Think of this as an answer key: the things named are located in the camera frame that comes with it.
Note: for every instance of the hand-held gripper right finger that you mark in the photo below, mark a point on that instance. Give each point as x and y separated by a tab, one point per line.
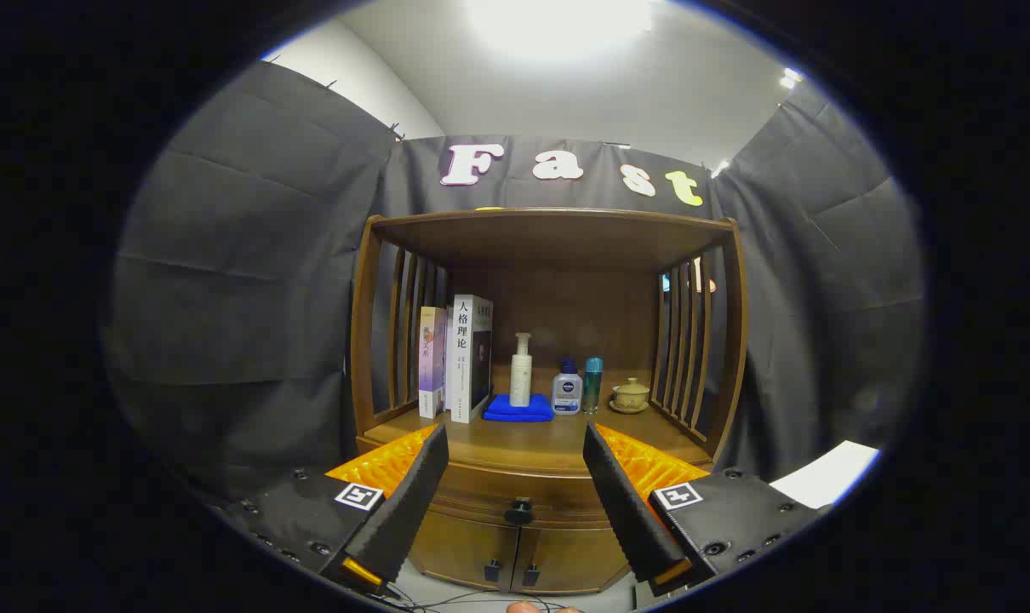
621	502

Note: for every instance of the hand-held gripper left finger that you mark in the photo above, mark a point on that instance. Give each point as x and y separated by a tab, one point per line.
409	494

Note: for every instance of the wooden drawer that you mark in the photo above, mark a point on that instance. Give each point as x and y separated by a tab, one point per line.
481	494

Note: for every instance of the wooden cabinet door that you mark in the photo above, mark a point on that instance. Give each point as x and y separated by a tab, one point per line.
575	562
455	549

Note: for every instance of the wooden countertop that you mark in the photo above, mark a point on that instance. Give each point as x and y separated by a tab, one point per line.
523	438

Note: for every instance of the wooden cabinet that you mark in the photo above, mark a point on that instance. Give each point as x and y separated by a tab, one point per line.
557	243

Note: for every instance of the yellow saucer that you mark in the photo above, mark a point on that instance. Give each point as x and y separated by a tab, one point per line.
630	409

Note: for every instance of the yellow lidded teacup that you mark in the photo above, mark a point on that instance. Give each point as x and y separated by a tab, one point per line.
631	395

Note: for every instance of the white bottle with blue cap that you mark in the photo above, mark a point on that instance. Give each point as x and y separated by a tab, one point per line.
567	396

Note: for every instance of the teal bottle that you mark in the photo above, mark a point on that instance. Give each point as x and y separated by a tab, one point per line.
592	383

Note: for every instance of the blue folded cloth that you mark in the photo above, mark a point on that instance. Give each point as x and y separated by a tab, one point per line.
515	414

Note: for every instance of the purple book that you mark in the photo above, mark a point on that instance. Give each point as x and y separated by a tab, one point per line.
431	358

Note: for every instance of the white book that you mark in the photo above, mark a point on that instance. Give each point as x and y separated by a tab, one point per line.
462	366

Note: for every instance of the white pump bottle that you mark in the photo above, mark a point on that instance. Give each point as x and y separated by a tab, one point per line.
521	375

